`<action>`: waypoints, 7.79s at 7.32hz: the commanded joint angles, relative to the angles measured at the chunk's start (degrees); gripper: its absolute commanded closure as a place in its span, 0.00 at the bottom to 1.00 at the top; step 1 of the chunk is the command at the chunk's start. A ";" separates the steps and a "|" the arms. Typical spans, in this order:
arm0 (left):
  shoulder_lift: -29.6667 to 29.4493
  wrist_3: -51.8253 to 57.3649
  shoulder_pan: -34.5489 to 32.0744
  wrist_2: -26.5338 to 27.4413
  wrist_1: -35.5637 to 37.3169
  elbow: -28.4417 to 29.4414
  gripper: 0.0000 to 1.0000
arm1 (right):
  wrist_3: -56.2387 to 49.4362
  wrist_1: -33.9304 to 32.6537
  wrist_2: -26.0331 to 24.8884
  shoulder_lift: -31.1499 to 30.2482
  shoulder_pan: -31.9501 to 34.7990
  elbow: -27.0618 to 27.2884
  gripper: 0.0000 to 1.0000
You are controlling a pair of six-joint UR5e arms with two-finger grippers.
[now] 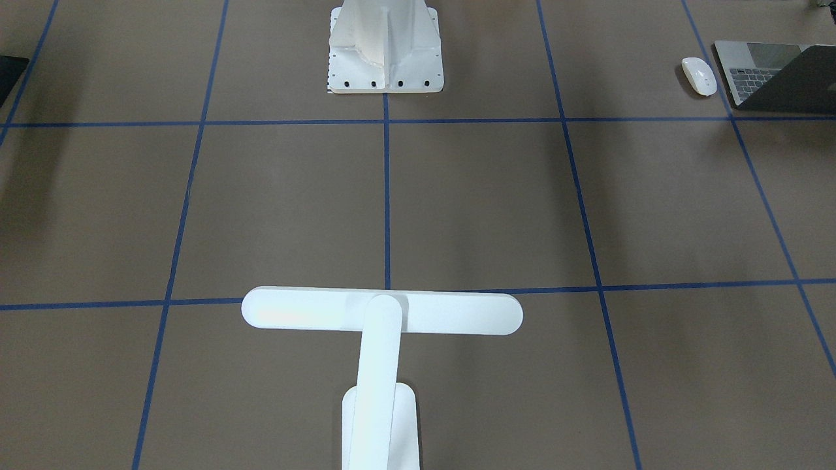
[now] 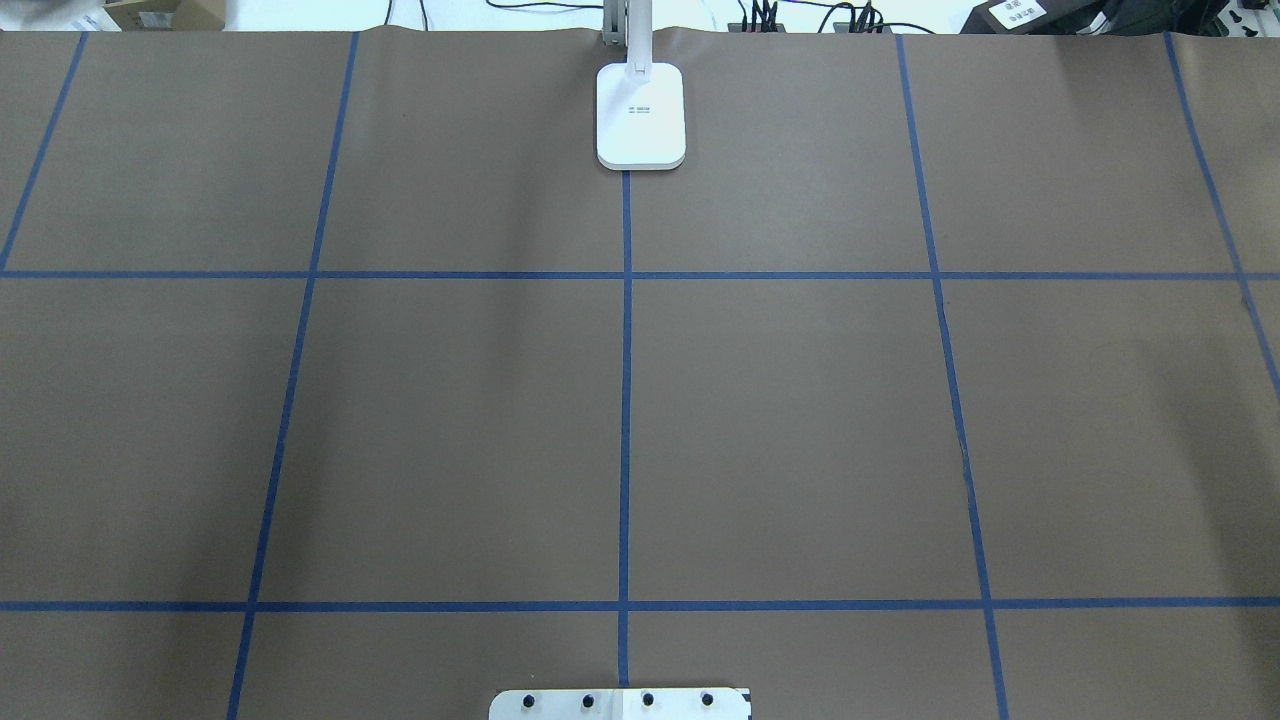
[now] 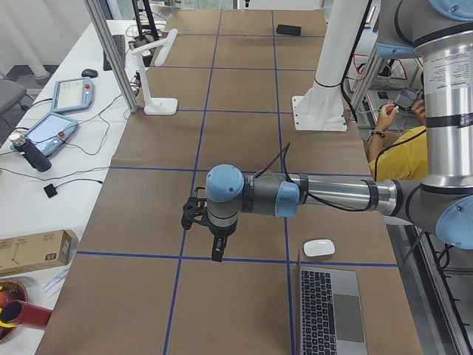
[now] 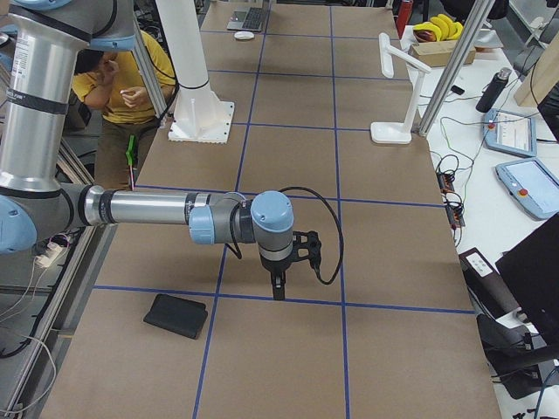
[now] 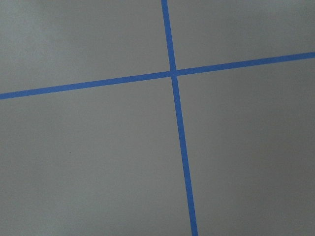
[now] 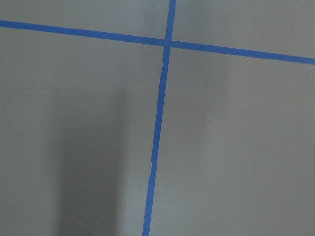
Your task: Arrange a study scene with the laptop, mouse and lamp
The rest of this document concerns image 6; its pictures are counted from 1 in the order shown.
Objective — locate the blue tape grid lines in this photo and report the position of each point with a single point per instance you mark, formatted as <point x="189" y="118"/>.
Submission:
<point x="167" y="43"/>

